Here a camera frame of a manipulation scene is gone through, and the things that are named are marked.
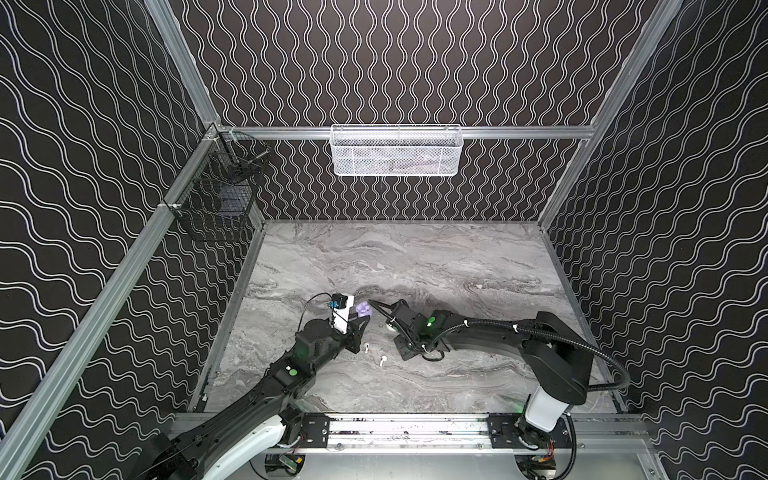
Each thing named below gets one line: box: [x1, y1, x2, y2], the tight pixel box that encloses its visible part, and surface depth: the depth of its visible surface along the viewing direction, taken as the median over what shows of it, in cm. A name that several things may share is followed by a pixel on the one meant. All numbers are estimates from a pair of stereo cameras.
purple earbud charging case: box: [356, 301, 373, 317], surface depth 80 cm
